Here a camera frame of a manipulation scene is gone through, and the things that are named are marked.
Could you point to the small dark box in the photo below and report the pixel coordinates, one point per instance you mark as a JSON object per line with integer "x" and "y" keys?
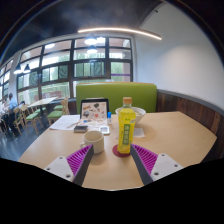
{"x": 80, "y": 128}

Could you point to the white paper sheet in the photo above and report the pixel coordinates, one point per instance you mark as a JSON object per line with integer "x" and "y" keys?
{"x": 63, "y": 122}

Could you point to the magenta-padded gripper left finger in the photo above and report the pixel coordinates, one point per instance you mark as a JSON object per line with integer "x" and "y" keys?
{"x": 63, "y": 166}

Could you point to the wooden chairs with green seats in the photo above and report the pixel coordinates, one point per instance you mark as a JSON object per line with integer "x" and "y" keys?
{"x": 55, "y": 114}

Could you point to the white ceramic bowl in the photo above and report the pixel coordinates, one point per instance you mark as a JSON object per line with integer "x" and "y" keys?
{"x": 140, "y": 114}

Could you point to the small blue-capped bottle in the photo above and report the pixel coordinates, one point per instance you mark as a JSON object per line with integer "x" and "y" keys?
{"x": 109, "y": 118}

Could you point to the yellow drink bottle orange cap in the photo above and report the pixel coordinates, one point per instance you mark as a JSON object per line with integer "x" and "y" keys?
{"x": 126, "y": 133}

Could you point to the white paper napkin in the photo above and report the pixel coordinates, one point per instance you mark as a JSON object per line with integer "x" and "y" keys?
{"x": 139, "y": 132}

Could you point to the black pendant lamps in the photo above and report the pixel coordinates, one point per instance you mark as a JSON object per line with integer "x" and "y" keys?
{"x": 90, "y": 40}

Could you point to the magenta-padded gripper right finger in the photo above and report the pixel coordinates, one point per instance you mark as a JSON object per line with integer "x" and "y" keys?
{"x": 162, "y": 165}

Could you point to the colourful printed sheet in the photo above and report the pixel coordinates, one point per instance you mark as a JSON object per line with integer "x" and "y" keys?
{"x": 93, "y": 122}

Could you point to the long linear ceiling light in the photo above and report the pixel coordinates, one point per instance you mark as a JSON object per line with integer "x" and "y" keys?
{"x": 126, "y": 31}

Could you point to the white ceramic mug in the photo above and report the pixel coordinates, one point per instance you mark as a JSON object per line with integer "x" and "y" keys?
{"x": 95, "y": 141}

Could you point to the person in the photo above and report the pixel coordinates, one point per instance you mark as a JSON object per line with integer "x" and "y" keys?
{"x": 11, "y": 105}

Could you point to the green upholstered bench backrest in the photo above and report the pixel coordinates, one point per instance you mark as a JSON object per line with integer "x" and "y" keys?
{"x": 140, "y": 95}

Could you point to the light wooden dining table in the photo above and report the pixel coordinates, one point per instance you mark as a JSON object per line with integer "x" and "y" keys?
{"x": 41, "y": 101}

